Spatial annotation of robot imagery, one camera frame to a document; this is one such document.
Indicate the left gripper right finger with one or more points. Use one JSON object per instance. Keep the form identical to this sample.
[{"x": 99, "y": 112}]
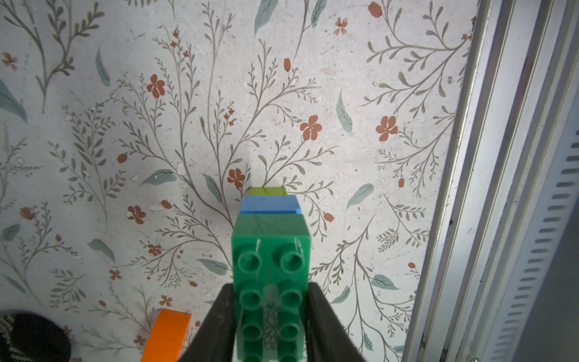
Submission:
[{"x": 326, "y": 338}]

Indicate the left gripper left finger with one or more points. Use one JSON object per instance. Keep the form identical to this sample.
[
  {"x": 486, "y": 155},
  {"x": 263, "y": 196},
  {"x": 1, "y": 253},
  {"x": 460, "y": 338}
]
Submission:
[{"x": 215, "y": 340}]

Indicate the orange lego brick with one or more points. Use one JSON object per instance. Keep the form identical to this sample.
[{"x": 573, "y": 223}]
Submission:
[{"x": 167, "y": 337}]

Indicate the green long lego brick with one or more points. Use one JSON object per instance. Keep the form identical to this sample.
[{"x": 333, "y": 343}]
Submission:
[{"x": 271, "y": 254}]

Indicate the light blue long lego brick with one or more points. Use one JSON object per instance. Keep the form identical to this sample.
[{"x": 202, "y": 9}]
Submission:
[{"x": 270, "y": 204}]

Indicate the lime green lego brick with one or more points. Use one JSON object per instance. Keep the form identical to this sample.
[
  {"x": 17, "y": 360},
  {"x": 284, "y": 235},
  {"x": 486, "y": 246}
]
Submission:
[{"x": 267, "y": 191}]

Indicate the black grey striped sock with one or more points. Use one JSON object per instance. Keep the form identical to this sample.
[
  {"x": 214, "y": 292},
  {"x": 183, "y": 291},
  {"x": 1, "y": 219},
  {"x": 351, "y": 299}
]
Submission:
[{"x": 29, "y": 337}]

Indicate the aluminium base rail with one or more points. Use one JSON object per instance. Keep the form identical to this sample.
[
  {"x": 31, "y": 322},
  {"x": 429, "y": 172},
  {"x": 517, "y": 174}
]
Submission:
[{"x": 509, "y": 185}]

